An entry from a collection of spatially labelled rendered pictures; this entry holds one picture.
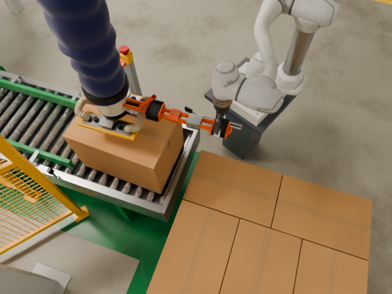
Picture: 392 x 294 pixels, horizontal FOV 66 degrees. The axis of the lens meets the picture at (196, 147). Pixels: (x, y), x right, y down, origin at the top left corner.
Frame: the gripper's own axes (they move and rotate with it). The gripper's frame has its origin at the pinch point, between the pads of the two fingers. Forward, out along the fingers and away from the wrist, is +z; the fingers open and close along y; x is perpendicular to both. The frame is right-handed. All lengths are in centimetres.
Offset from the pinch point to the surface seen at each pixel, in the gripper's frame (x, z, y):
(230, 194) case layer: 14, 66, 7
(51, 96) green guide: -138, 56, -22
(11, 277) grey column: -90, 59, 98
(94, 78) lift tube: -55, -27, 11
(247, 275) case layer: 37, 66, 52
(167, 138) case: -30.1, 25.5, 1.4
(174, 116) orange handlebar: -23.3, -1.0, 2.2
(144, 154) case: -38.5, 25.5, 15.3
